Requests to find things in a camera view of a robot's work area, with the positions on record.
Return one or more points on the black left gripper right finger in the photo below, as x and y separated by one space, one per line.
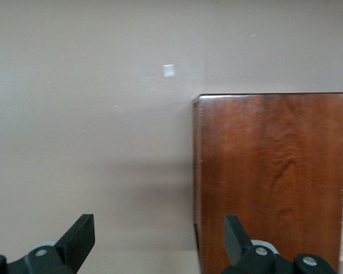
243 255

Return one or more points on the dark brown wooden cabinet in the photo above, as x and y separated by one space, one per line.
268 160

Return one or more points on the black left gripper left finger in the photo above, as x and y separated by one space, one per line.
71 248

